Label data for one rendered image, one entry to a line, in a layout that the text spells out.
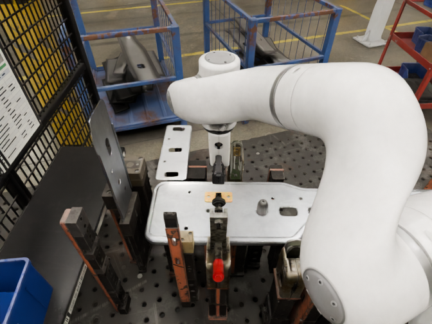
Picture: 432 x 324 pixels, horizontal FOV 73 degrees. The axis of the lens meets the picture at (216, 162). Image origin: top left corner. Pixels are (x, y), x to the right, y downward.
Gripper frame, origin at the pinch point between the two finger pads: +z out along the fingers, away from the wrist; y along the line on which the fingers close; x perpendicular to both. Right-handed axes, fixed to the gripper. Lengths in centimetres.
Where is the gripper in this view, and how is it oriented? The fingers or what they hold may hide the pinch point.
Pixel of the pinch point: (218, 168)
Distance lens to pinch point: 80.4
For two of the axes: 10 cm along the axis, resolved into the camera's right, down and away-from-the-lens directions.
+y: 0.1, -7.0, 7.2
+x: -10.0, -0.1, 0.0
